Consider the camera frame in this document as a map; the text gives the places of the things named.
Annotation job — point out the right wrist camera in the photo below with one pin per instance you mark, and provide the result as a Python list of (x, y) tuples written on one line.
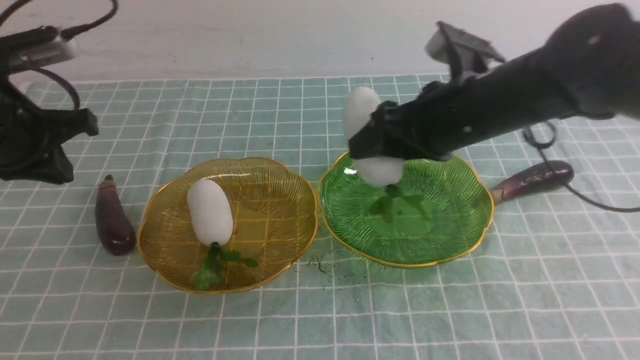
[(466, 55)]

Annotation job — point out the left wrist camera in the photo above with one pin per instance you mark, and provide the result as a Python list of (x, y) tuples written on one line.
[(35, 48)]

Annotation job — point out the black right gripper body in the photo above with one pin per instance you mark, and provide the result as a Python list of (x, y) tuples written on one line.
[(378, 128)]

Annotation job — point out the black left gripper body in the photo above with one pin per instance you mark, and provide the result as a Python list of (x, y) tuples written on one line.
[(32, 138)]

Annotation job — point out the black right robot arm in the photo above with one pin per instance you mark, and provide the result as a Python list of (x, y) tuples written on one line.
[(589, 67)]

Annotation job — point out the green checkered tablecloth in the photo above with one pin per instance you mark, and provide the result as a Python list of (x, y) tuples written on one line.
[(554, 278)]

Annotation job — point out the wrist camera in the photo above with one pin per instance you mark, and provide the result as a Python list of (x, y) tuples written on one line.
[(466, 55), (35, 48)]

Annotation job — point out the amber glass plate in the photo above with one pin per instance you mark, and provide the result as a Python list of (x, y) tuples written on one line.
[(275, 222)]

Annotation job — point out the green glass plate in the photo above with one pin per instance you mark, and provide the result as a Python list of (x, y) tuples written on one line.
[(437, 213)]

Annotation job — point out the dark purple eggplant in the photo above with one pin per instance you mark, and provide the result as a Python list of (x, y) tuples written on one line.
[(114, 229)]

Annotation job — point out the white radish with green leaves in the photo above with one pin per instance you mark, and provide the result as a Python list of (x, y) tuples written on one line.
[(212, 222)]

